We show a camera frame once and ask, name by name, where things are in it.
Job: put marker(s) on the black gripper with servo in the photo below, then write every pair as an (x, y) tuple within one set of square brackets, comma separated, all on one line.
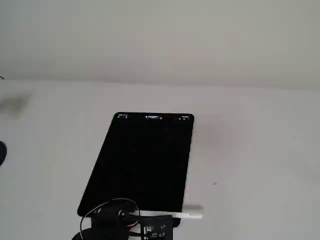
[(113, 217)]

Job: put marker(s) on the white stylus pencil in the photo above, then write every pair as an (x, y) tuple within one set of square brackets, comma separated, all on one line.
[(186, 214)]

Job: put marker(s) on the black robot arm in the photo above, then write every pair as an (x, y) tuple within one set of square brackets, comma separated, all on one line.
[(110, 215)]

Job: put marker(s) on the black screen silver tablet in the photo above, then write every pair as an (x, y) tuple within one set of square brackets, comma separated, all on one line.
[(147, 162)]

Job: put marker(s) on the black round object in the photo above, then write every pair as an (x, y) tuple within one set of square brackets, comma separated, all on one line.
[(2, 153)]

